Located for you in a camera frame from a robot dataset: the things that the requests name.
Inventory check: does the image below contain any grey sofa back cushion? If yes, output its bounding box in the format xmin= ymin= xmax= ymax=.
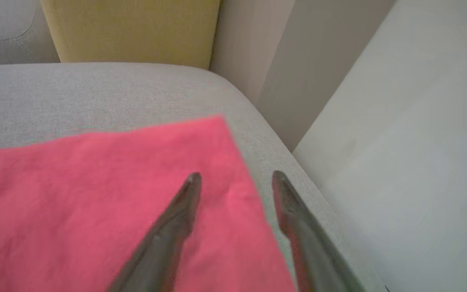
xmin=0 ymin=0 xmax=60 ymax=66

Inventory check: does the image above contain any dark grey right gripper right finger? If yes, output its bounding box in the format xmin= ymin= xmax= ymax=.
xmin=273 ymin=171 xmax=366 ymax=292

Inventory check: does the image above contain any red and white sports garment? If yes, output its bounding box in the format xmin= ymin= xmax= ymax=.
xmin=0 ymin=116 xmax=299 ymax=292

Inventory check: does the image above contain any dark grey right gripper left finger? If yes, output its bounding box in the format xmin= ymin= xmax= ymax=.
xmin=108 ymin=173 xmax=203 ymax=292

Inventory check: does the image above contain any wide grey sofa seat cushion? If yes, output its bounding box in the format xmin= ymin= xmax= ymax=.
xmin=0 ymin=62 xmax=388 ymax=292

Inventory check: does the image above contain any yellow sofa back cushion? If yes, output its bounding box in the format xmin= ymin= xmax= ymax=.
xmin=41 ymin=0 xmax=221 ymax=70

